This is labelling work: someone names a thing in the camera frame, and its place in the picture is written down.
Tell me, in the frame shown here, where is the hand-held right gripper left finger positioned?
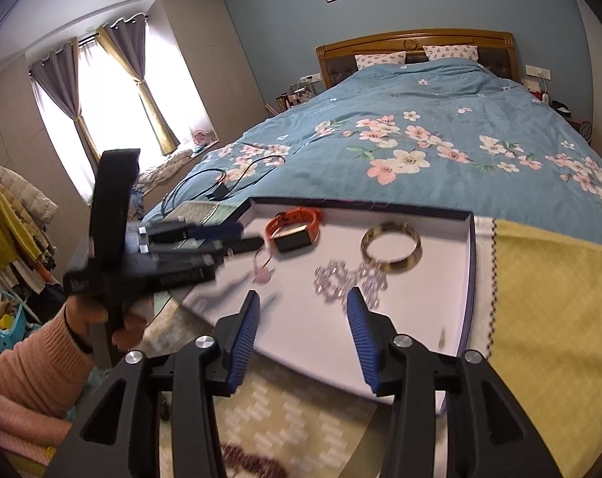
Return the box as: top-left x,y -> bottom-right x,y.
42,290 -> 262,478

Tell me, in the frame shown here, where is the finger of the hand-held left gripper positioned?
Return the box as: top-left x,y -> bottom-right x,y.
156,237 -> 265,267
139,221 -> 244,245

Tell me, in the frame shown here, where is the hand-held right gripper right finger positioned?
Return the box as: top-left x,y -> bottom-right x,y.
345,288 -> 563,478

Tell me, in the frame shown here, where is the pink pendant with cord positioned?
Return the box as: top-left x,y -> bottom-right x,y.
251,251 -> 276,284

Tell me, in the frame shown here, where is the white tray with dark rim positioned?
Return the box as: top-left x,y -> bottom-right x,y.
174,196 -> 477,414

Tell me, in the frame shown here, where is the clear crystal bead bracelet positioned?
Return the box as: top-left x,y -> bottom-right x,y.
313,259 -> 388,307

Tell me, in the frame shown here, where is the person's left hand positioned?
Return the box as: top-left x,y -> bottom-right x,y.
64,299 -> 148,352

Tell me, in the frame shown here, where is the orange smartwatch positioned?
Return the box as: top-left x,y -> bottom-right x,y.
265,206 -> 324,255

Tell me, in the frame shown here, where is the white patterned cushion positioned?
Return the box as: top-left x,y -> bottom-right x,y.
139,149 -> 194,185

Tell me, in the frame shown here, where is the beige down jacket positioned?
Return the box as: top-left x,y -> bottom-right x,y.
0,164 -> 60,232

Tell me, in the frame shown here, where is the amber bangle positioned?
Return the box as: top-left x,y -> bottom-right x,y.
361,221 -> 422,273

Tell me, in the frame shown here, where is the grey and yellow curtain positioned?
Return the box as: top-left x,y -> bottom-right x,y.
96,10 -> 179,155
29,37 -> 95,200

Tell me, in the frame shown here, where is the black wristband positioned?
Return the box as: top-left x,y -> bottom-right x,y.
64,316 -> 95,354

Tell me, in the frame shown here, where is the cluster of cosmetic bottles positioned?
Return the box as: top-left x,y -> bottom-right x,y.
266,74 -> 326,115

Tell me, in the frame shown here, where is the patchwork quilted blanket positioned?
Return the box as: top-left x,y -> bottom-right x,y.
146,202 -> 602,478

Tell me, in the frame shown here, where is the white spotted pillow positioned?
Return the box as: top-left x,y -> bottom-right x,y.
355,51 -> 407,71
423,45 -> 480,62

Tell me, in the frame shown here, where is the blue floral duvet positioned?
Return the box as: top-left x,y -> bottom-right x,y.
144,57 -> 602,240

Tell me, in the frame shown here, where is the wooden headboard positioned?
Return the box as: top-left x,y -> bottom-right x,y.
316,29 -> 521,93

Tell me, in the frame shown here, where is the black charging cable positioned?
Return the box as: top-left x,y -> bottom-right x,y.
161,144 -> 286,217

